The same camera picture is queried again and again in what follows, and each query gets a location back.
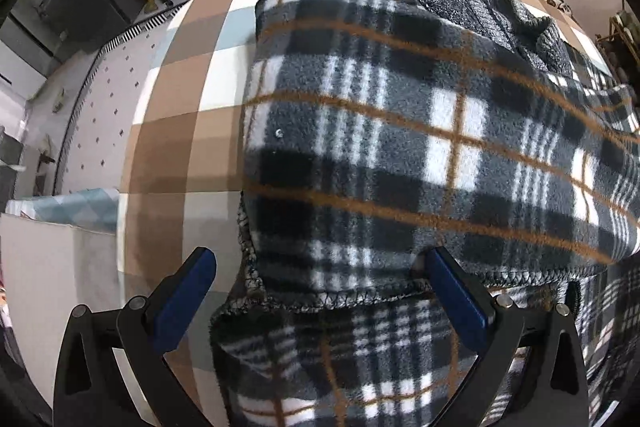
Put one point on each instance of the checked blue pillow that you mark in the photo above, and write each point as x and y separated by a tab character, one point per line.
75	209

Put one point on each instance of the plaid fleece jacket knit sleeves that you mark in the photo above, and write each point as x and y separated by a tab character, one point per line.
375	132

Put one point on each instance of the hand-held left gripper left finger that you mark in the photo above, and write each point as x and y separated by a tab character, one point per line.
185	302

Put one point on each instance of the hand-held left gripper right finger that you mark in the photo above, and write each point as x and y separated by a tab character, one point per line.
455	302

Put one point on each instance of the grey dotted floor mat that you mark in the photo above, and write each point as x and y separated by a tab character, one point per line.
100	117

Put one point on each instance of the checked brown blue bed sheet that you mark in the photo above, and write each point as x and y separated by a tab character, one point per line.
200	82

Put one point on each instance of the wooden shoe rack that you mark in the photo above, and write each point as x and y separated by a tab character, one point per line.
622	37

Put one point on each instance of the dark grey cabinet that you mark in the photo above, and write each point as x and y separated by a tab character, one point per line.
75	7

